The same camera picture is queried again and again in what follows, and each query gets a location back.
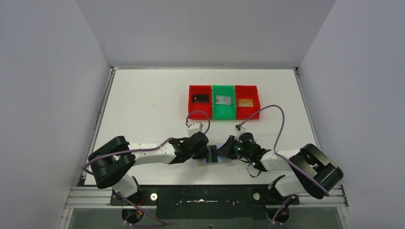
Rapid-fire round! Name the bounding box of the gold card in bin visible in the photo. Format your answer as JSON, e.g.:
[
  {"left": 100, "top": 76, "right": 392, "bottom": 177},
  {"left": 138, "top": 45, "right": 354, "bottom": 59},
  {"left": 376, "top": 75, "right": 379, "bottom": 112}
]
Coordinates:
[{"left": 238, "top": 98, "right": 254, "bottom": 107}]

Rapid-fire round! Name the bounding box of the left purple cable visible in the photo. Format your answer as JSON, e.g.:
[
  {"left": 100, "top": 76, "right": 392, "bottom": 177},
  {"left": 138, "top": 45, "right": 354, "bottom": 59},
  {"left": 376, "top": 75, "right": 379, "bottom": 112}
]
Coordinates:
[{"left": 83, "top": 110, "right": 212, "bottom": 228}]

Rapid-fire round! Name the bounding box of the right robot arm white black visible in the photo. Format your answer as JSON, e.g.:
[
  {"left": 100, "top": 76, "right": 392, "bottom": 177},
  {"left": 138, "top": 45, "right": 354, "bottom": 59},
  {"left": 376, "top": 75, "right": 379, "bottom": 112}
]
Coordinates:
[{"left": 215, "top": 132, "right": 344, "bottom": 204}]

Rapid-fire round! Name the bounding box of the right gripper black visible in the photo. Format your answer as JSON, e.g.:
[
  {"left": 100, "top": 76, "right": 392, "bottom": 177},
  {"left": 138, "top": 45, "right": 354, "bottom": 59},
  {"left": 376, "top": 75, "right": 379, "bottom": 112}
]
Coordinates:
[{"left": 216, "top": 135, "right": 252, "bottom": 159}]

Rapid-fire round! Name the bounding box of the silver card in bin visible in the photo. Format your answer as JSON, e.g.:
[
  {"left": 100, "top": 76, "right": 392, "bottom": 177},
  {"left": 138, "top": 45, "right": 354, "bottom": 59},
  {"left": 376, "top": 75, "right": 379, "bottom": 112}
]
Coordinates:
[{"left": 214, "top": 95, "right": 232, "bottom": 105}]

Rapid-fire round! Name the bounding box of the green bin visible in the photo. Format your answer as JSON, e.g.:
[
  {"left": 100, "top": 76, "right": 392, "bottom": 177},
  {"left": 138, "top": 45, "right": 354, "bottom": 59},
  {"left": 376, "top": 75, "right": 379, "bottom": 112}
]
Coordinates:
[{"left": 212, "top": 85, "right": 236, "bottom": 120}]

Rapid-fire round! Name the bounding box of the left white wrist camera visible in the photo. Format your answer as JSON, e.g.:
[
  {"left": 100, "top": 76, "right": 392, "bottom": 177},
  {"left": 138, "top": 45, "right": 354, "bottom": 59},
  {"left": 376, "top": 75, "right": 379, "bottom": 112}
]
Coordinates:
[{"left": 187, "top": 122, "right": 203, "bottom": 137}]

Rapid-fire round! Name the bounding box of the right red bin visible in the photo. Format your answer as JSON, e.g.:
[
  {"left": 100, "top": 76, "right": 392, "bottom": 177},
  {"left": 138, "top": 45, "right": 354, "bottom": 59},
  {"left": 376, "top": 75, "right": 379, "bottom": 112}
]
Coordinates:
[{"left": 234, "top": 85, "right": 261, "bottom": 120}]

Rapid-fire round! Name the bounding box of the black card in bin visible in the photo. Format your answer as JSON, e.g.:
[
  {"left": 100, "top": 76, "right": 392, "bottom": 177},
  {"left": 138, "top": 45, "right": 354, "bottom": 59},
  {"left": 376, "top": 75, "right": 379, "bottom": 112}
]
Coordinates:
[{"left": 192, "top": 94, "right": 210, "bottom": 103}]

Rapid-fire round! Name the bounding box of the left red bin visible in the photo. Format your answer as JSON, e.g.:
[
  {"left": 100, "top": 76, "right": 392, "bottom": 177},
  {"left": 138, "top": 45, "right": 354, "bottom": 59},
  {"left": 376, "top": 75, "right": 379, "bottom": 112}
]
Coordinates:
[{"left": 188, "top": 85, "right": 213, "bottom": 118}]

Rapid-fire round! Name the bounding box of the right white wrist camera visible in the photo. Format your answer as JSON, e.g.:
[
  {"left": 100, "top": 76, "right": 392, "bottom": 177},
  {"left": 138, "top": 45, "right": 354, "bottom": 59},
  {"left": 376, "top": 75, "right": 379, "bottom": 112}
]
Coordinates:
[{"left": 235, "top": 125, "right": 245, "bottom": 132}]

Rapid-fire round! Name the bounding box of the beige card holder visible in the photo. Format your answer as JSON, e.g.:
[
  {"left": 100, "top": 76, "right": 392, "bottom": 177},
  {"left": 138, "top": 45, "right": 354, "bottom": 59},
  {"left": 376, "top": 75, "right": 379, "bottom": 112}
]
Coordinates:
[{"left": 197, "top": 143, "right": 231, "bottom": 167}]

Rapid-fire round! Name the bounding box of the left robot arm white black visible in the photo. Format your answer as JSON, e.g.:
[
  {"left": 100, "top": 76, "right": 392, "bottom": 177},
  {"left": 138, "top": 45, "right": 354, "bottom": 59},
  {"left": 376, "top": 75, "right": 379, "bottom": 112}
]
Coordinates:
[{"left": 84, "top": 131, "right": 209, "bottom": 204}]

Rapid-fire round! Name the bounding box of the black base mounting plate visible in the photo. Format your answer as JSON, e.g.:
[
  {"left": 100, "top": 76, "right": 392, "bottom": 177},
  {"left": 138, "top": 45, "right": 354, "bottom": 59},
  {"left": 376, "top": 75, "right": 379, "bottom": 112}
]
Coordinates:
[{"left": 129, "top": 185, "right": 286, "bottom": 221}]

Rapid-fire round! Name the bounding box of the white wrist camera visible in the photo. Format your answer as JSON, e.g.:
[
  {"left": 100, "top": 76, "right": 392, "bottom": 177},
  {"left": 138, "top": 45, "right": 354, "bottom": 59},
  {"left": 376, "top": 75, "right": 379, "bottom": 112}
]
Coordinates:
[
  {"left": 187, "top": 122, "right": 203, "bottom": 137},
  {"left": 235, "top": 125, "right": 245, "bottom": 132}
]

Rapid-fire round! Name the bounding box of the red bin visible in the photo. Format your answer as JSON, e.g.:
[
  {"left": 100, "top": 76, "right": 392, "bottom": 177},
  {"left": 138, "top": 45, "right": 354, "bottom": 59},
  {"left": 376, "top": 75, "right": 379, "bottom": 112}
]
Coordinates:
[
  {"left": 234, "top": 85, "right": 261, "bottom": 120},
  {"left": 188, "top": 85, "right": 213, "bottom": 118}
]

